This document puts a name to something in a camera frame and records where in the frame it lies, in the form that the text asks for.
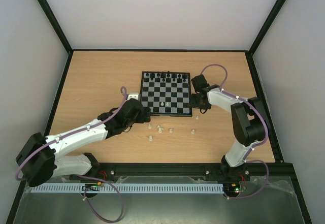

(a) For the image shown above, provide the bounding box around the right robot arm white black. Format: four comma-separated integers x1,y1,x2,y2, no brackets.
190,74,269,179

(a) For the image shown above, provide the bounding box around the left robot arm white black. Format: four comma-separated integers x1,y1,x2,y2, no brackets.
15,99,150,187

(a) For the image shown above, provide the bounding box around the black and white chessboard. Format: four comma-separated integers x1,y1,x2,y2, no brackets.
140,71,192,117

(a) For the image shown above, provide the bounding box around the light blue slotted cable duct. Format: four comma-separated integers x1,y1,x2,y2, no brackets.
30,183,224,194

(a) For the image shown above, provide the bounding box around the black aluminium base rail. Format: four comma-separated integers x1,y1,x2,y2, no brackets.
25,162,295,178

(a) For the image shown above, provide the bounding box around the black cage frame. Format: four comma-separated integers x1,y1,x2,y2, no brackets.
5,0,313,224

